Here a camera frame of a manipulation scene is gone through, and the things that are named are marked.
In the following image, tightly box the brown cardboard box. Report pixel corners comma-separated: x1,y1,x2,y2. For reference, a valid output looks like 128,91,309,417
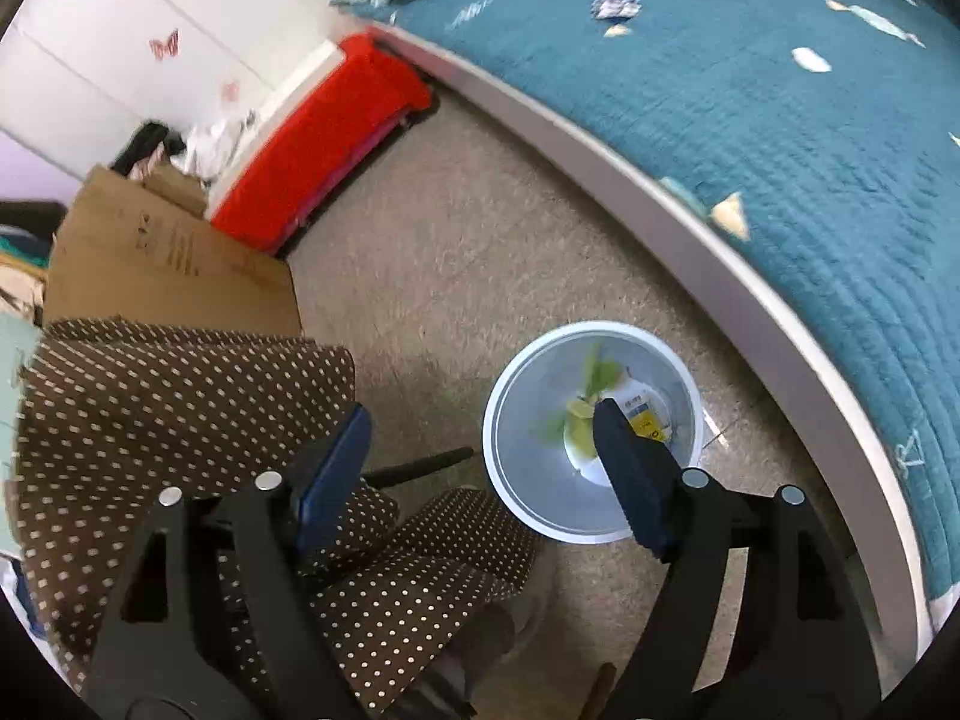
41,163,303,338

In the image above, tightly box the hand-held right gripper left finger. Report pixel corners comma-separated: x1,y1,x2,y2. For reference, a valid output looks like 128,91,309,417
84,403,374,720

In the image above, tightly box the white wardrobe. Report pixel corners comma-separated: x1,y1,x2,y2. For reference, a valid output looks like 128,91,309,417
0,0,338,181

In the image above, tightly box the blue candy-print quilt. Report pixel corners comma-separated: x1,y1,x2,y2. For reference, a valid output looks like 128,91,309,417
386,0,960,601

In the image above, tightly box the red storage box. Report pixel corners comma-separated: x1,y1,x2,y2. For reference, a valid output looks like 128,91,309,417
208,34,434,256

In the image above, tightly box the green and white wrapper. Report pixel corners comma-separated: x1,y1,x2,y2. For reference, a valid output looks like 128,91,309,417
540,345,627,458

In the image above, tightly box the black bag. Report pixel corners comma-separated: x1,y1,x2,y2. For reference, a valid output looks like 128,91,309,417
112,122,187,173

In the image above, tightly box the white bed frame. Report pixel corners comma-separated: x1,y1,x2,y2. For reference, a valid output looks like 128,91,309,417
367,26,931,691

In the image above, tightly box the brown polka dot fabric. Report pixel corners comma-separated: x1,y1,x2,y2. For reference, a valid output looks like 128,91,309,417
15,319,541,717

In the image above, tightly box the white round waste bin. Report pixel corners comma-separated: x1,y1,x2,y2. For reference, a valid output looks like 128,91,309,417
482,321,704,543

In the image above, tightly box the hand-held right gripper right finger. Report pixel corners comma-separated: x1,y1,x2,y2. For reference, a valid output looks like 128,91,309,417
592,397,882,720

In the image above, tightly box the person's grey trouser leg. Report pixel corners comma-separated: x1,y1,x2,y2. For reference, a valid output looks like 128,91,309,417
427,562,556,720

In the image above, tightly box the white crumpled cloth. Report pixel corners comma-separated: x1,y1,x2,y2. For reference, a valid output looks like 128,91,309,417
180,116,256,181

